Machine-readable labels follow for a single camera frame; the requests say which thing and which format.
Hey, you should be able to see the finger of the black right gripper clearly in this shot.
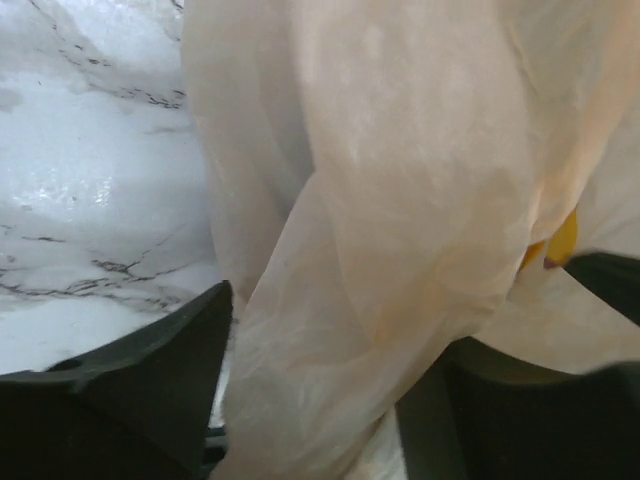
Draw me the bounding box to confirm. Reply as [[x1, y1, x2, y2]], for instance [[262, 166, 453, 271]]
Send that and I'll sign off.
[[564, 252, 640, 325]]

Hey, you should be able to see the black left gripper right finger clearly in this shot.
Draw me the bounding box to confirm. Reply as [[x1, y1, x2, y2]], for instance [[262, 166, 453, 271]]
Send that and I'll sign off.
[[397, 339, 639, 480]]

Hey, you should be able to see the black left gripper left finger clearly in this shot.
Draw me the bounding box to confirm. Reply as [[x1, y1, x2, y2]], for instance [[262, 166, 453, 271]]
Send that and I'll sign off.
[[1, 282, 233, 479]]

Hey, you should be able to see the translucent orange plastic bag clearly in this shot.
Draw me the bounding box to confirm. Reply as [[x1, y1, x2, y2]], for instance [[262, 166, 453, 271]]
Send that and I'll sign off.
[[182, 1, 639, 479]]

